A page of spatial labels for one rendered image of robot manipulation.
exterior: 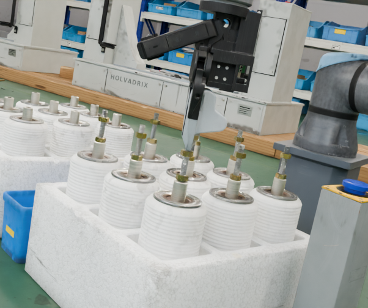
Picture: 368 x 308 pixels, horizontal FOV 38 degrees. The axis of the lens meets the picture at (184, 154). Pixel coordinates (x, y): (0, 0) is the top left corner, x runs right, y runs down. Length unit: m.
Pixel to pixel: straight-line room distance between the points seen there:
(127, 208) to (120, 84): 2.61
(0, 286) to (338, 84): 0.81
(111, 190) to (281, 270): 0.32
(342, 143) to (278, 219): 0.38
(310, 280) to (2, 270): 0.58
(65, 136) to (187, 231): 0.56
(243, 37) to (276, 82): 2.22
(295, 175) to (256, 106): 1.69
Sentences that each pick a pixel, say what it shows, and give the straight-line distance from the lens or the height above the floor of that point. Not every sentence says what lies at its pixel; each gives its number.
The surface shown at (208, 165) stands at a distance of 1.11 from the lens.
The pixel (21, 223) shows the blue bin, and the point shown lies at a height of 0.09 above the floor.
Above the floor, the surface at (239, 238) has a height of 0.20.
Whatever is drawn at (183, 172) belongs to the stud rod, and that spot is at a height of 0.30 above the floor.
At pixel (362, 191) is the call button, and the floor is 0.32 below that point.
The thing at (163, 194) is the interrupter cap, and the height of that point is 0.25.
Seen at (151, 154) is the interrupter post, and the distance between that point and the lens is 1.05.
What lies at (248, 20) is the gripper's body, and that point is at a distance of 0.77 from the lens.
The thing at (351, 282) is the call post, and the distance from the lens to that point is 0.86.
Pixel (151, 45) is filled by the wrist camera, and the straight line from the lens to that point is 0.75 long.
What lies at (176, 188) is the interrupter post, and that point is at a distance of 0.80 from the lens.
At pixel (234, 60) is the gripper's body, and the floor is 0.47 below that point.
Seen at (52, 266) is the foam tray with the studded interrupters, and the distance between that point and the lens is 0.99.
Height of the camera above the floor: 0.48
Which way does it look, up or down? 11 degrees down
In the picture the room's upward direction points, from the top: 11 degrees clockwise
